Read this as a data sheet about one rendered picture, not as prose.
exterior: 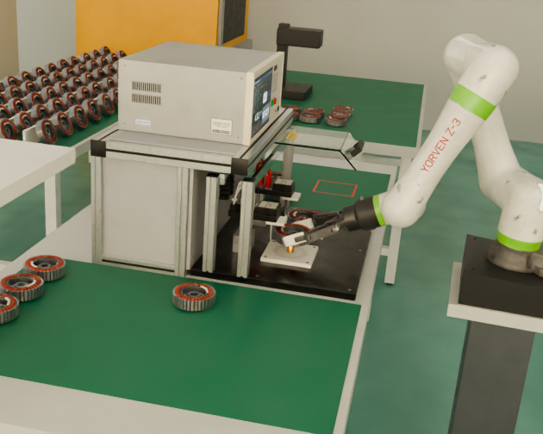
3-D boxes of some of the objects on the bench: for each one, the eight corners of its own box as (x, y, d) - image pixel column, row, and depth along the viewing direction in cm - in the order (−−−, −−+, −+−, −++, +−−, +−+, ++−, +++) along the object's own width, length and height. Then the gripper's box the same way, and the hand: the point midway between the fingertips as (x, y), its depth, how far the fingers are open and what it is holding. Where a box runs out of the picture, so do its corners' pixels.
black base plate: (373, 223, 273) (374, 217, 272) (354, 300, 214) (355, 294, 213) (243, 205, 281) (243, 199, 280) (190, 275, 221) (190, 268, 221)
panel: (245, 199, 281) (250, 117, 270) (190, 269, 220) (194, 168, 209) (241, 198, 281) (246, 117, 271) (185, 269, 220) (190, 167, 210)
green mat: (390, 175, 331) (390, 174, 331) (380, 222, 274) (380, 221, 274) (178, 147, 346) (178, 147, 346) (127, 188, 290) (127, 187, 290)
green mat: (361, 305, 211) (361, 305, 211) (332, 437, 155) (332, 436, 155) (40, 255, 227) (40, 254, 227) (-94, 358, 171) (-94, 357, 171)
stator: (183, 315, 198) (184, 302, 197) (165, 297, 207) (165, 284, 206) (222, 307, 204) (222, 294, 202) (203, 290, 212) (203, 278, 211)
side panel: (187, 273, 223) (191, 165, 211) (184, 277, 220) (188, 168, 209) (96, 259, 227) (95, 152, 216) (91, 263, 224) (90, 155, 213)
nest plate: (318, 250, 241) (318, 245, 240) (310, 269, 227) (310, 264, 226) (271, 243, 243) (271, 238, 243) (260, 261, 229) (260, 257, 229)
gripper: (358, 242, 217) (283, 261, 223) (365, 214, 238) (298, 232, 245) (350, 217, 215) (275, 237, 221) (358, 192, 236) (290, 211, 243)
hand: (293, 233), depth 232 cm, fingers closed on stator, 11 cm apart
